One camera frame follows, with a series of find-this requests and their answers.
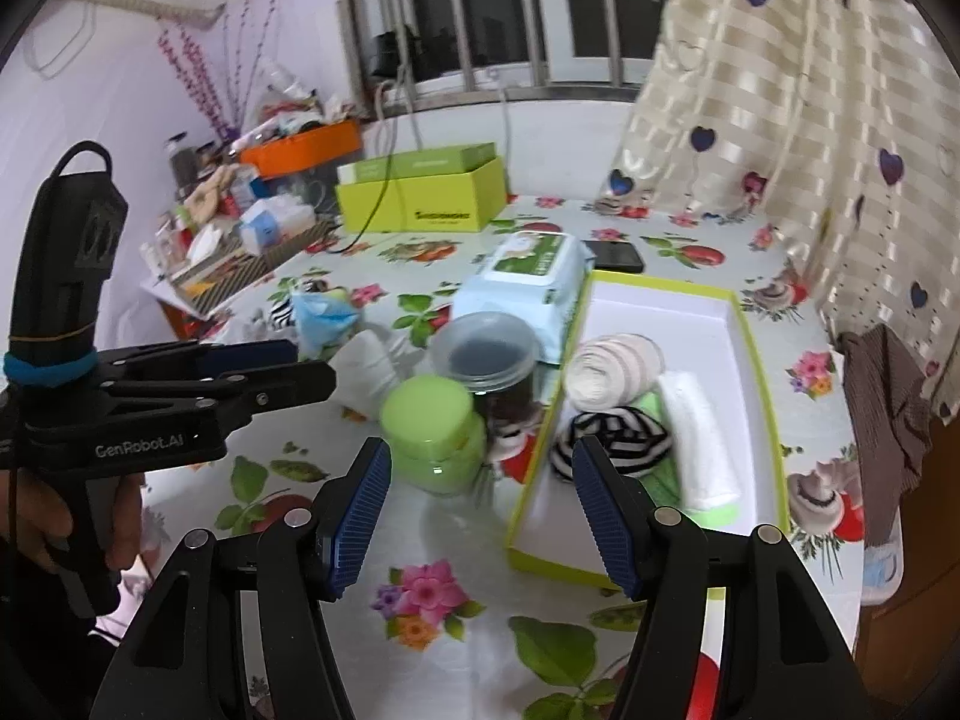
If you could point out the dark lidded jar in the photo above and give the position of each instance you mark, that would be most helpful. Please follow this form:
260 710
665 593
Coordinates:
181 161

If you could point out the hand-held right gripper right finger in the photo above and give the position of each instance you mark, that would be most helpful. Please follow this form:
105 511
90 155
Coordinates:
607 517

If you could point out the metal window frame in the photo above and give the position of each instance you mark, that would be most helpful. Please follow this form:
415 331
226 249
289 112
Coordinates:
541 15

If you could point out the person's left hand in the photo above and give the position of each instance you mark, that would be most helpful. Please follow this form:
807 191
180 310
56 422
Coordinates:
30 517

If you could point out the clear plastic lidded container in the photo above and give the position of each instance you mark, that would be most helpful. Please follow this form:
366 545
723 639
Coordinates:
484 352

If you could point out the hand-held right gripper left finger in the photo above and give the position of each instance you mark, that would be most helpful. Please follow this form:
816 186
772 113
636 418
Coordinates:
360 517

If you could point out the white towel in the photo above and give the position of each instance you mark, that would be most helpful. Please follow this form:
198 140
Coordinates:
697 442

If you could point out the clear plastic bag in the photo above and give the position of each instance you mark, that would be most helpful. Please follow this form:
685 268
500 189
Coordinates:
281 86

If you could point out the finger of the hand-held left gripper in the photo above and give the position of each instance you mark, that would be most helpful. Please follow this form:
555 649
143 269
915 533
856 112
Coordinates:
285 386
225 356

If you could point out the black power adapter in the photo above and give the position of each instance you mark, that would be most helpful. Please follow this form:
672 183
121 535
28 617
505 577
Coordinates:
394 52

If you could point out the rolled white sock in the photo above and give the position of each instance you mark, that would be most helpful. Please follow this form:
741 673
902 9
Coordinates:
367 371

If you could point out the white paper tissues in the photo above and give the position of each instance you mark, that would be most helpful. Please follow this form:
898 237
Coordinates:
202 244

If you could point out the blue elastic band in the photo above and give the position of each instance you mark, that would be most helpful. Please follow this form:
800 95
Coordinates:
52 373

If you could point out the white tray with green rim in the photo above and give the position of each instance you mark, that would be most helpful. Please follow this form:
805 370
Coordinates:
675 315

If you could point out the orange rimmed plastic bin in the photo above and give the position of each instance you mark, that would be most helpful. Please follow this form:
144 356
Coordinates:
307 142

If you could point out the wet wipes pack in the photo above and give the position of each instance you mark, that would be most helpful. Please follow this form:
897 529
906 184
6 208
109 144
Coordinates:
525 270

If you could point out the heart print curtain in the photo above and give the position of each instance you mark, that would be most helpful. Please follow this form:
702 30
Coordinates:
787 127

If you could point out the light green jar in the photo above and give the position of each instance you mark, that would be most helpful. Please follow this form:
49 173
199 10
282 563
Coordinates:
427 420

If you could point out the beige braided soft toy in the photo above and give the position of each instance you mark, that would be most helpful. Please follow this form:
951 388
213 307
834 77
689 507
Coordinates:
210 195

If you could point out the brown striped cloth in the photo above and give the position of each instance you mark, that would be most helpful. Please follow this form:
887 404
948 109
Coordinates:
892 405

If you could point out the blue white tissue pack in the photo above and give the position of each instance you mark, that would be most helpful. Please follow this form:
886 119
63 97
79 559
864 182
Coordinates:
270 225

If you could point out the black phone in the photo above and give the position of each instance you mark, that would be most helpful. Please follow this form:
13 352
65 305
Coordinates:
615 256

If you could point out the beige sock with red stitching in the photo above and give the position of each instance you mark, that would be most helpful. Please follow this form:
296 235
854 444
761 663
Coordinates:
611 371

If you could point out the striped cardboard box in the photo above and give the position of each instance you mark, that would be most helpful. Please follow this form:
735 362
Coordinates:
225 277

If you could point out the blue face mask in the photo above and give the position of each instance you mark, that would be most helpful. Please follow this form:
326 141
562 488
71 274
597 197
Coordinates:
322 322

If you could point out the fruit print tablecloth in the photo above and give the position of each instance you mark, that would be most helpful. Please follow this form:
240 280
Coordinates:
465 540

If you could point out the black white striped sock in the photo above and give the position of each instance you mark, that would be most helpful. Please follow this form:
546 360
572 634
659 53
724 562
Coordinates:
279 315
630 427

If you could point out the purple flower branches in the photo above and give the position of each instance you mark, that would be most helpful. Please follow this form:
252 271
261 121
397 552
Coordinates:
201 82

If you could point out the lime green cardboard box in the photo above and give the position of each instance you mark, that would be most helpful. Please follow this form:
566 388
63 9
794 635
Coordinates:
420 206

